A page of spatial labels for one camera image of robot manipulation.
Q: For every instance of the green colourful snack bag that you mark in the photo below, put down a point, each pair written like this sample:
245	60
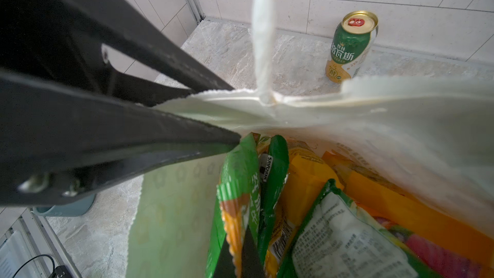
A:
337	238

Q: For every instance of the teal ceramic cup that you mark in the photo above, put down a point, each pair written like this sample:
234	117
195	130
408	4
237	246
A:
74	209

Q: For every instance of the narrow green snack packet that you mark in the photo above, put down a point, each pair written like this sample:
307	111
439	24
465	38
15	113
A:
274	164

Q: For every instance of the green gold drink can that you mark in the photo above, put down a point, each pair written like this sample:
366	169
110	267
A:
352	41

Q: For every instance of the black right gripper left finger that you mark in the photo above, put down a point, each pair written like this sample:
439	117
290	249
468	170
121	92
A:
225	266

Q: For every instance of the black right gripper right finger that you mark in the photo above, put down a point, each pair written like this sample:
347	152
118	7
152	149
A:
251	263

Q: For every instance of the white printed paper bag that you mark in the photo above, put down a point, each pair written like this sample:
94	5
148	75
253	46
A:
431	137

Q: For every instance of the yellow orange snack bag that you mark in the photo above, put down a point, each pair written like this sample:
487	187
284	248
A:
307	175

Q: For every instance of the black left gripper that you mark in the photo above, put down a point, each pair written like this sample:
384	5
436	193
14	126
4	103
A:
60	144

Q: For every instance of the aluminium mounting rail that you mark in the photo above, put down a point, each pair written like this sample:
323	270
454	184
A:
37	249

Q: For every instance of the pink red snack bag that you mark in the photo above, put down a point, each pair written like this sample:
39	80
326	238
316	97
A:
443	261

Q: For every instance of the green chip snack bag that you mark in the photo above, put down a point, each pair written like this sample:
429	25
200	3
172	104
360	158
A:
237	207

